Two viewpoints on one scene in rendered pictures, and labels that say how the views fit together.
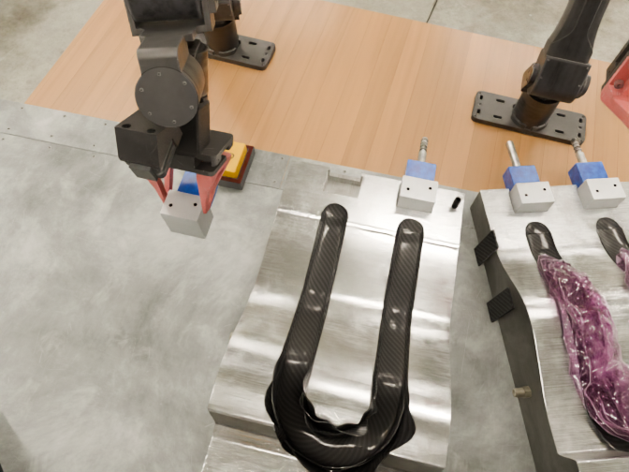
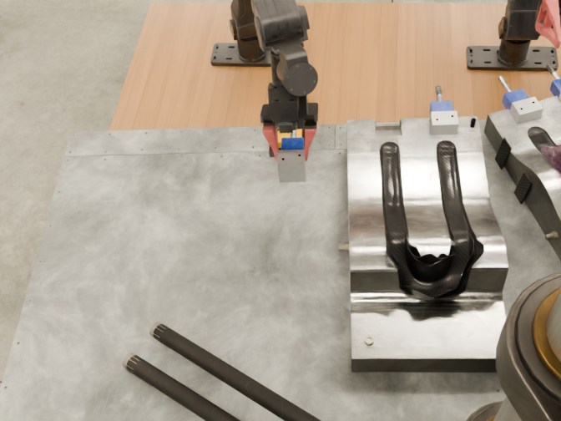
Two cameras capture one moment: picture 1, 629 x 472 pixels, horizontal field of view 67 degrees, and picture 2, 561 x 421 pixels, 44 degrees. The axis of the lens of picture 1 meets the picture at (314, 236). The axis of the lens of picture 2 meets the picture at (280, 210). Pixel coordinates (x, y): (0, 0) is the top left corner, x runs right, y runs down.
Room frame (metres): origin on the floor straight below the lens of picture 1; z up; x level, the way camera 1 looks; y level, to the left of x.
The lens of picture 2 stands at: (-0.50, 0.24, 1.95)
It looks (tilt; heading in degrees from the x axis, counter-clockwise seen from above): 55 degrees down; 357
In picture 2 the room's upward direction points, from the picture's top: 9 degrees counter-clockwise
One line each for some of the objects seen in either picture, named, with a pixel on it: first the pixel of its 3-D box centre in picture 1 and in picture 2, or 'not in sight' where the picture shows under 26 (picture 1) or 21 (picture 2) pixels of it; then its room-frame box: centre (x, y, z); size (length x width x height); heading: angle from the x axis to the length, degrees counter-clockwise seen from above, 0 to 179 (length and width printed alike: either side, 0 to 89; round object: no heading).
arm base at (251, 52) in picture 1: (220, 31); (250, 43); (0.77, 0.19, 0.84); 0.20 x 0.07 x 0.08; 74
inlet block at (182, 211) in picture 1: (199, 184); (292, 145); (0.35, 0.16, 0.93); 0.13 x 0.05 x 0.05; 168
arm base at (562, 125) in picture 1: (535, 104); (514, 46); (0.60, -0.39, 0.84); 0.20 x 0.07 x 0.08; 74
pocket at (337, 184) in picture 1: (342, 188); (387, 133); (0.39, -0.04, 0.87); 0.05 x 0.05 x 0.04; 78
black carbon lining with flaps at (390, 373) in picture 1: (356, 321); (427, 205); (0.17, -0.05, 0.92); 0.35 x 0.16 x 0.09; 168
